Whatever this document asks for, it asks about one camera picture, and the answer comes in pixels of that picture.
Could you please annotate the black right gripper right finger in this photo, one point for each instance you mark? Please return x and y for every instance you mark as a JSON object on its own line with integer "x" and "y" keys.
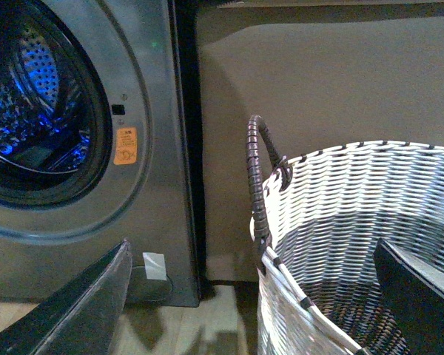
{"x": 414, "y": 292}

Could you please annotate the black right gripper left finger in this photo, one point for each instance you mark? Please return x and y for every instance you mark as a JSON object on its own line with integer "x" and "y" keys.
{"x": 80, "y": 318}

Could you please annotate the grey front-load washing machine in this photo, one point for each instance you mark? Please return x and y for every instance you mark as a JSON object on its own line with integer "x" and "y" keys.
{"x": 71, "y": 74}

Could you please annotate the white tape strip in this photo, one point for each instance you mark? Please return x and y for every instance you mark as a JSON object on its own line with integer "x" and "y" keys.
{"x": 155, "y": 266}

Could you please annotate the white woven laundry basket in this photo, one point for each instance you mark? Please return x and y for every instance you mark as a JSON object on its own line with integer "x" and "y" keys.
{"x": 320, "y": 293}

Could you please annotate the orange warning sticker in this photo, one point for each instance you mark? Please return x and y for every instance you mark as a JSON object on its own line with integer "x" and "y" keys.
{"x": 126, "y": 147}

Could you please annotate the grey-brown cabinet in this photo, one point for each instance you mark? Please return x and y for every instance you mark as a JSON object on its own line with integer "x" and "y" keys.
{"x": 320, "y": 76}

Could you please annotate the dark wrapped basket handle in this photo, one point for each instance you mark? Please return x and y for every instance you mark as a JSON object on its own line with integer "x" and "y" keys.
{"x": 263, "y": 238}

